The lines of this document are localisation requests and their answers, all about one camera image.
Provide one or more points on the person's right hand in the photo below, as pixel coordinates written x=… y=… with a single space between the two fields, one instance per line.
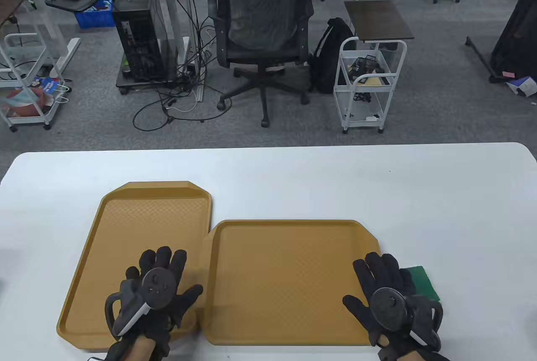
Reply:
x=365 y=306

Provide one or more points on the person's left hand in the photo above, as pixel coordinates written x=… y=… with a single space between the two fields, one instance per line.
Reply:
x=184 y=300

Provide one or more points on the person's right little finger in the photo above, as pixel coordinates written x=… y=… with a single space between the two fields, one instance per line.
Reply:
x=407 y=280

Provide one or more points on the person's right middle finger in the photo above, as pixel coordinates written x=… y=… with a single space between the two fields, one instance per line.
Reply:
x=374 y=269

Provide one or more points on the person's right thumb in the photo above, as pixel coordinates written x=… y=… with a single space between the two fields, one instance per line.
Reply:
x=354 y=306

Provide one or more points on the person's left middle finger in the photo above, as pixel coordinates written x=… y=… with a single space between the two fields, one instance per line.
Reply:
x=163 y=257

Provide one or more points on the person's left thumb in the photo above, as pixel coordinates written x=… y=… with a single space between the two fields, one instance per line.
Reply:
x=192 y=296

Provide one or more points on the person's left little finger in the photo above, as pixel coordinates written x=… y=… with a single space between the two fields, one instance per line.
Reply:
x=132 y=273

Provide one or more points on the person's right forearm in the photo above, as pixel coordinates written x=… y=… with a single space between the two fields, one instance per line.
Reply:
x=413 y=356

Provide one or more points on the person's left forearm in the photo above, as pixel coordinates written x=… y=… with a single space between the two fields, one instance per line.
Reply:
x=140 y=348

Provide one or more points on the green scouring sponge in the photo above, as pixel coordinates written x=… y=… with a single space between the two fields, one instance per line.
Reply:
x=423 y=279

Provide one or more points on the black glove-mounted tracker controller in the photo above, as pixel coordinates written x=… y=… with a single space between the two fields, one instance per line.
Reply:
x=157 y=287
x=388 y=306

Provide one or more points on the brown plastic tray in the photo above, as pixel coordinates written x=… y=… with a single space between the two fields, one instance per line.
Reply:
x=285 y=277
x=138 y=227

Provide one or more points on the black wheeled tower stand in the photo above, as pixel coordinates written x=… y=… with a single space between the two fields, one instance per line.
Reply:
x=168 y=80

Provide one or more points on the blue and white paper bag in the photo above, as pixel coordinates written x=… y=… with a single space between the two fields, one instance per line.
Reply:
x=48 y=84

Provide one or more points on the black backpack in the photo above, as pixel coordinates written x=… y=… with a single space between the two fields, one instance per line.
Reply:
x=329 y=59

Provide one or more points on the black computer tower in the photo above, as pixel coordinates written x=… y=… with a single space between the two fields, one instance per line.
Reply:
x=138 y=42

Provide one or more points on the white rolling cart with bags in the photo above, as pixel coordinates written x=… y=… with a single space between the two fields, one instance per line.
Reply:
x=25 y=84

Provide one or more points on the blue and white box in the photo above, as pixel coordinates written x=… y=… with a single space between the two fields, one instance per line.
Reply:
x=522 y=86

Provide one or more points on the small dark brown side table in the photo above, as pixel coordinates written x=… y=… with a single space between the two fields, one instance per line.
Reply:
x=377 y=19

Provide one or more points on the blue plastic crate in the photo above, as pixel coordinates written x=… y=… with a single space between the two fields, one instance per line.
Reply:
x=94 y=15

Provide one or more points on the black mesh office chair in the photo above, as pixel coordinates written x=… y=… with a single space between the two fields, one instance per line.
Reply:
x=262 y=21

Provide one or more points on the black fabric stand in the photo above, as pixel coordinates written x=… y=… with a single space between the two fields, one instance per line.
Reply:
x=514 y=29

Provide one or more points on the dark brown table top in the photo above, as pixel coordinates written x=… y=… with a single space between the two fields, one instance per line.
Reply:
x=9 y=6

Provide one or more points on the white desk frame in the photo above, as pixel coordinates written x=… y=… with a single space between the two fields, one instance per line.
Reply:
x=168 y=0

